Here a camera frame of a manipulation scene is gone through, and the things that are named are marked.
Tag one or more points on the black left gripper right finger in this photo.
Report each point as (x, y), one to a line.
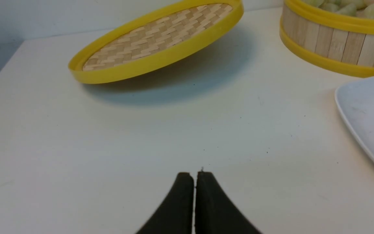
(215, 213)

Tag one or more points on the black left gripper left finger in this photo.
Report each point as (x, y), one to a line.
(175, 213)

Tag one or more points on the yellow bamboo steamer lid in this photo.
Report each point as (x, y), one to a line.
(155, 40)

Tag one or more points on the yellow bamboo steamer basket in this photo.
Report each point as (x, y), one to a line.
(328, 39)

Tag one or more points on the green dumpling in steamer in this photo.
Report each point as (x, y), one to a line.
(348, 10)

